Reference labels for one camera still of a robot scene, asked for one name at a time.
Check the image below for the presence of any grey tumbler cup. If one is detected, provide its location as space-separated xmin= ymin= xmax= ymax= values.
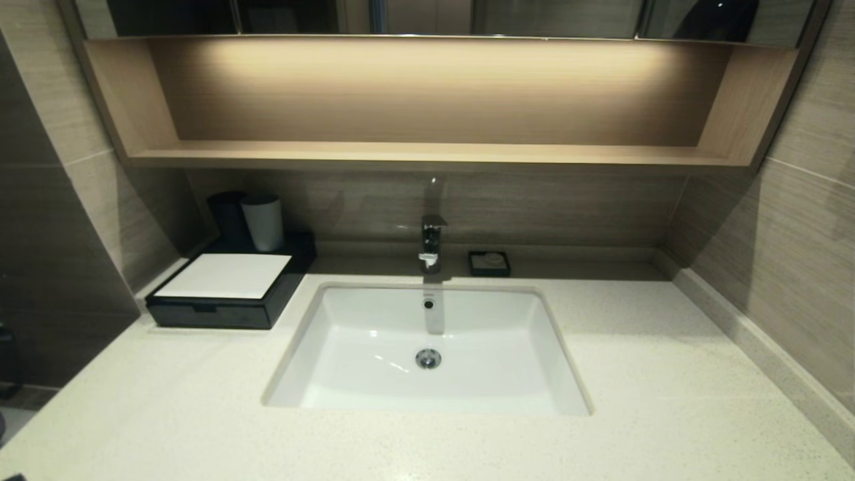
xmin=240 ymin=194 xmax=284 ymax=253

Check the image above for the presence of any black box drawer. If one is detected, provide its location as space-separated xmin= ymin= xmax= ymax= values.
xmin=147 ymin=299 xmax=270 ymax=331

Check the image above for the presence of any black tray box white lid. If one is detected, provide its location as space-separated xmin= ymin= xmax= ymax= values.
xmin=145 ymin=232 xmax=317 ymax=331

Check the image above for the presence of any chrome sink faucet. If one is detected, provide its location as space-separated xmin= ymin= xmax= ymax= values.
xmin=418 ymin=215 xmax=448 ymax=275

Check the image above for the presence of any black soap dish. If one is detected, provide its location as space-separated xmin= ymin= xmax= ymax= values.
xmin=468 ymin=251 xmax=512 ymax=278

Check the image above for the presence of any white ceramic sink basin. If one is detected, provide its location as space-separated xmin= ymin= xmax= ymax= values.
xmin=261 ymin=282 xmax=594 ymax=418

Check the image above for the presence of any black cylindrical cup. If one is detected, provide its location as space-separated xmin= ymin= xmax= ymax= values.
xmin=207 ymin=192 xmax=252 ymax=247

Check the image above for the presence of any mirror cabinet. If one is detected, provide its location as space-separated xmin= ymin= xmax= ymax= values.
xmin=73 ymin=0 xmax=817 ymax=47

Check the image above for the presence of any wooden wall shelf niche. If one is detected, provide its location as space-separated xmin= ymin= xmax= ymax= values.
xmin=59 ymin=35 xmax=832 ymax=176

